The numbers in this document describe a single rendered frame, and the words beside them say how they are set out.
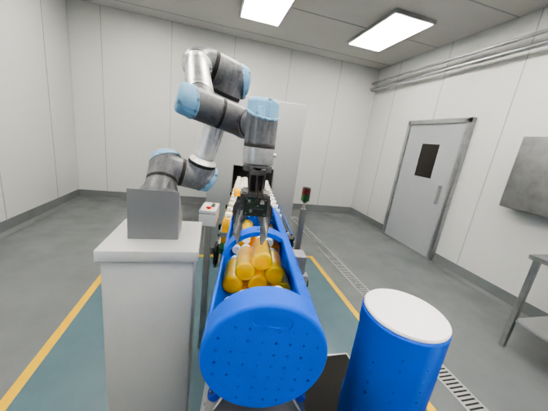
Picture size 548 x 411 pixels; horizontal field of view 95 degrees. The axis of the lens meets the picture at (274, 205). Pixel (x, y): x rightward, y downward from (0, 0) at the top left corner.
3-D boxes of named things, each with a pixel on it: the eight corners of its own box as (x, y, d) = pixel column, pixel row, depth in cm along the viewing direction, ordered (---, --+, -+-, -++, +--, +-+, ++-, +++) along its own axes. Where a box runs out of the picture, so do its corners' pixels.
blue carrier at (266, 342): (190, 406, 56) (207, 296, 49) (226, 245, 140) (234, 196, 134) (311, 413, 60) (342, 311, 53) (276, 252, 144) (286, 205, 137)
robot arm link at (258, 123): (271, 103, 63) (287, 100, 56) (266, 147, 66) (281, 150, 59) (241, 97, 60) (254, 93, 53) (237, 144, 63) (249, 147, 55)
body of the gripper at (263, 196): (236, 217, 59) (240, 165, 56) (238, 207, 67) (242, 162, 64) (268, 219, 60) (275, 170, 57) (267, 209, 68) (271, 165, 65)
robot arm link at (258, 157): (244, 145, 64) (276, 148, 65) (242, 163, 65) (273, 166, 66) (243, 146, 56) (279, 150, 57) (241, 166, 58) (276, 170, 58)
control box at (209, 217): (198, 225, 153) (199, 209, 150) (204, 215, 172) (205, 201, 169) (214, 227, 154) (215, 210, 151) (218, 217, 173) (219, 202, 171)
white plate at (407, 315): (455, 313, 91) (454, 315, 91) (377, 280, 107) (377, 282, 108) (448, 357, 70) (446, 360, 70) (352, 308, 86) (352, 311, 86)
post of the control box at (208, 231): (197, 349, 186) (205, 222, 161) (198, 345, 190) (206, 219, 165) (203, 349, 186) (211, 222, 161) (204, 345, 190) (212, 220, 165)
